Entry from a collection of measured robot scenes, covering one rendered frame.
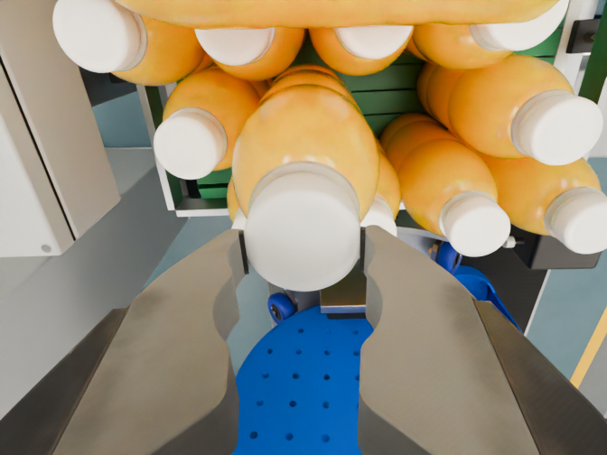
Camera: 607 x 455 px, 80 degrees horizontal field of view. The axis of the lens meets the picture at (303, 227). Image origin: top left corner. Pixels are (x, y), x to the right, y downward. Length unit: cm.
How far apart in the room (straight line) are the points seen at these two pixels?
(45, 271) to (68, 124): 55
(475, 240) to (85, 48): 26
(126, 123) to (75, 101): 116
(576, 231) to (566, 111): 8
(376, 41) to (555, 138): 12
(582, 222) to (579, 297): 180
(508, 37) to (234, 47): 14
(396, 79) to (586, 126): 22
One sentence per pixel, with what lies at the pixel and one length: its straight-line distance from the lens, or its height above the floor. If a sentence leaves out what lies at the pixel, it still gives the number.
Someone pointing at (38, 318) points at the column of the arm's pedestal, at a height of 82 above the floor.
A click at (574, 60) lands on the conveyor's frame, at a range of 50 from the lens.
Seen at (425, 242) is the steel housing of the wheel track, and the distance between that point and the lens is 48.
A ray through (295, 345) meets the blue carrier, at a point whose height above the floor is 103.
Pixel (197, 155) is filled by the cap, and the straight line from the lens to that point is 23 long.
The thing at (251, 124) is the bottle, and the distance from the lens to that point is 16.
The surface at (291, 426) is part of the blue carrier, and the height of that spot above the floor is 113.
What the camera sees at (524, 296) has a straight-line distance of 174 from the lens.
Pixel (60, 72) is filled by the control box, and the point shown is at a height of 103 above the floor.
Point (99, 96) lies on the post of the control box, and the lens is 45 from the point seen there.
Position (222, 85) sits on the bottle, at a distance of 27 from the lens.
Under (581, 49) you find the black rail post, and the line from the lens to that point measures 49.
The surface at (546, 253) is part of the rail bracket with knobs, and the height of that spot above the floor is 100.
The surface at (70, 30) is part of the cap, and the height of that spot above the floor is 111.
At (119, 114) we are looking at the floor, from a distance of 152.
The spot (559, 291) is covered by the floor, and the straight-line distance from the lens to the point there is 201.
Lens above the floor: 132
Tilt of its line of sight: 61 degrees down
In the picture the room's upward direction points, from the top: 177 degrees counter-clockwise
